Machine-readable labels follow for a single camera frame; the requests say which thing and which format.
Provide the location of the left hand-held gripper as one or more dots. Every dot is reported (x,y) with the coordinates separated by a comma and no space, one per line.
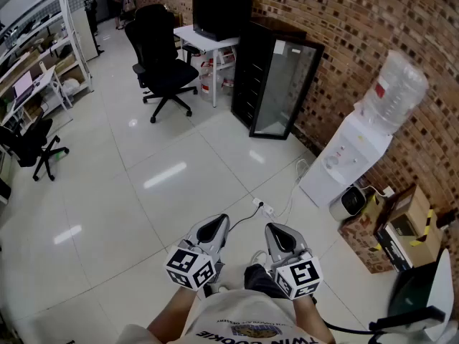
(186,267)

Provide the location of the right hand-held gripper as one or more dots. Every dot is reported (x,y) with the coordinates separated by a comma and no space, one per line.
(301,276)

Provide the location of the black glass-door fridge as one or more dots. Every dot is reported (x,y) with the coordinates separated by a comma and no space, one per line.
(251,84)

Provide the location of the person's right forearm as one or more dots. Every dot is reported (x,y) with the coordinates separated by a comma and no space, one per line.
(312,321)

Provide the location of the person's left forearm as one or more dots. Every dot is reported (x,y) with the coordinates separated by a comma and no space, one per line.
(172,314)

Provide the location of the black framed glass door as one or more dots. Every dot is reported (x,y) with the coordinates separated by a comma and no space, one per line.
(287,91)

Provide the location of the white power strip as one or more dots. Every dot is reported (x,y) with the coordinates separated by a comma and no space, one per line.
(264,207)

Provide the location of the person's right leg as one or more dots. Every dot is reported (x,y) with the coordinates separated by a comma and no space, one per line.
(261,281)

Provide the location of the small white heater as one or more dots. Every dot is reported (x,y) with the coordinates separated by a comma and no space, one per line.
(349,203)

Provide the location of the printed brown cardboard box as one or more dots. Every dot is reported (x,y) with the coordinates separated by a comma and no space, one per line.
(362,238)

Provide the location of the white water dispenser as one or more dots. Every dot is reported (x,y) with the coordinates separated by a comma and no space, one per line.
(344,156)

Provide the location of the black and blue box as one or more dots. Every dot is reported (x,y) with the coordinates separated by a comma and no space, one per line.
(392,249)

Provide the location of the brown box with striped tape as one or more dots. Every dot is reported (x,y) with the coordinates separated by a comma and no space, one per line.
(419,206)

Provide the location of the white-backed chair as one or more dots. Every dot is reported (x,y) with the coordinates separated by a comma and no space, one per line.
(437,292)

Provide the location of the large black office chair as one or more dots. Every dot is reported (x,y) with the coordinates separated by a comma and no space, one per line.
(161,74)

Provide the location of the white table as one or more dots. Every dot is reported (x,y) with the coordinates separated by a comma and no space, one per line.
(201,38)

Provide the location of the small black swivel chair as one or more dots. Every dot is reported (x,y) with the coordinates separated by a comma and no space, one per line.
(32,142)

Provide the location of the white plastic bag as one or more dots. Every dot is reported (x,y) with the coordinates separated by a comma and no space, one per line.
(70,85)

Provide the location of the black box appliance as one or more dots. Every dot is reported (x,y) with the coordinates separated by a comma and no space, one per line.
(218,13)

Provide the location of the white desk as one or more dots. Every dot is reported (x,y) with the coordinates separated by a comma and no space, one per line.
(46,77)

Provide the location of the open laptop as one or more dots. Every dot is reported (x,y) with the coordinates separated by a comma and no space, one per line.
(23,86)

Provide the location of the white shelving unit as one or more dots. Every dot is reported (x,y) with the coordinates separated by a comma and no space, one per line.
(68,31)

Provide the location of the white wall socket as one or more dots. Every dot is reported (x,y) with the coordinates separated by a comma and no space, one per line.
(389,191)

